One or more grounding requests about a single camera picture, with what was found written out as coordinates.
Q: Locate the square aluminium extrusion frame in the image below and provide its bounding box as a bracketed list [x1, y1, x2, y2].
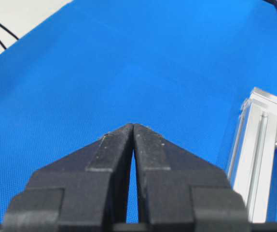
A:
[226, 87, 277, 223]

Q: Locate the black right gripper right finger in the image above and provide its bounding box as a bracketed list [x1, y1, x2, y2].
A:
[134, 124, 251, 232]

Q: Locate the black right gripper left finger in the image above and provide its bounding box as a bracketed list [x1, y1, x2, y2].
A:
[3, 124, 133, 232]

